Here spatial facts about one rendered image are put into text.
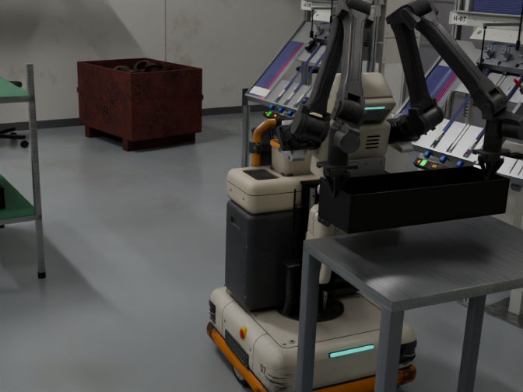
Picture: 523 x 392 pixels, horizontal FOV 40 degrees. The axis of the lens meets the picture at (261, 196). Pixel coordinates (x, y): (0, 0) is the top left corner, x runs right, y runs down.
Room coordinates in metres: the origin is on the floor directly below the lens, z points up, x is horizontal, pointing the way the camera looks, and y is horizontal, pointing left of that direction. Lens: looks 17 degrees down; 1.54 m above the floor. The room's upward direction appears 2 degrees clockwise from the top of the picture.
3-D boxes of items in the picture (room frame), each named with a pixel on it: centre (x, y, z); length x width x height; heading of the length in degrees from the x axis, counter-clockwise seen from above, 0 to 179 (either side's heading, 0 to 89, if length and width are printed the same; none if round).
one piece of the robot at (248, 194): (2.72, -0.16, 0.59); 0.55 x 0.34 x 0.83; 116
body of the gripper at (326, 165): (1.97, -0.21, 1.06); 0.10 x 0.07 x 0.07; 116
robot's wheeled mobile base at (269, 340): (2.63, -0.20, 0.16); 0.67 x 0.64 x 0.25; 26
